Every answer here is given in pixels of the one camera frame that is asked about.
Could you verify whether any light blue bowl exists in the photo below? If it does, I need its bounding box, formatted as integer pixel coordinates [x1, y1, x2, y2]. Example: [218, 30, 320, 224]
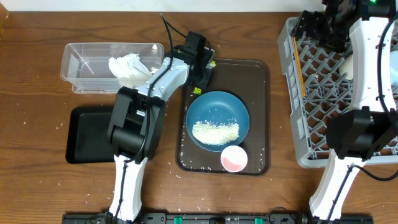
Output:
[390, 58, 398, 86]

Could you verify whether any small pink dish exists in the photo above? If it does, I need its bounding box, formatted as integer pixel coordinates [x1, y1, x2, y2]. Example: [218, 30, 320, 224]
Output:
[220, 146, 248, 172]

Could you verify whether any clear plastic bin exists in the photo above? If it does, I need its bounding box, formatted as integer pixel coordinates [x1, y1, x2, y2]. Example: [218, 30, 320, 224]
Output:
[60, 42, 164, 94]

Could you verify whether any dark brown serving tray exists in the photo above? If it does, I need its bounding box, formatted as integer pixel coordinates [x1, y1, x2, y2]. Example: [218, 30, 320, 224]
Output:
[176, 58, 271, 176]

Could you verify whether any yellow green wrapper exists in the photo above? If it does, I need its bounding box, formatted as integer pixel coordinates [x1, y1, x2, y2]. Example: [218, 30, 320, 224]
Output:
[193, 87, 201, 95]

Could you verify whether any cream plastic cup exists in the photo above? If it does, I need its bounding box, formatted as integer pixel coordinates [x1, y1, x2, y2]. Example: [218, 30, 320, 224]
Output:
[339, 54, 354, 81]

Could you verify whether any black waste bin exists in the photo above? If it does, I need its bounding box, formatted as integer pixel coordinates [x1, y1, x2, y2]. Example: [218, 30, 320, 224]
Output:
[65, 106, 114, 164]

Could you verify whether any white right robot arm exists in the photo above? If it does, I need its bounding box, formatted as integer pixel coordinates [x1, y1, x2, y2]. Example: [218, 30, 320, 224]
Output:
[291, 0, 397, 223]

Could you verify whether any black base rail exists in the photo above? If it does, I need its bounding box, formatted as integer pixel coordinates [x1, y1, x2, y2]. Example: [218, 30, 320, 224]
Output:
[62, 211, 374, 224]

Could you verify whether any dark blue plate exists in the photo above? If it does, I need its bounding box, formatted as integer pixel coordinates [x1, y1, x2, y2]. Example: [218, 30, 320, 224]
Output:
[185, 91, 249, 152]

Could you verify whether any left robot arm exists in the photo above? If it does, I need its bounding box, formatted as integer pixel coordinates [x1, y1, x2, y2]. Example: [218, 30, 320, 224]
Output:
[104, 31, 215, 223]

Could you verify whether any white napkin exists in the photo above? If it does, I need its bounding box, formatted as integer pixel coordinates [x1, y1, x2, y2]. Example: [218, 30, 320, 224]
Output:
[108, 54, 152, 88]

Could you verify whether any pile of white rice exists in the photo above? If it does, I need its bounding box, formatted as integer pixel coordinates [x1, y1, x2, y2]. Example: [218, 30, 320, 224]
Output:
[192, 121, 239, 146]

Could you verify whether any grey dishwasher rack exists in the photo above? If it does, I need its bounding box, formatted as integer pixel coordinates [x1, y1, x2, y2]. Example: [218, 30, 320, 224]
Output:
[277, 17, 397, 168]

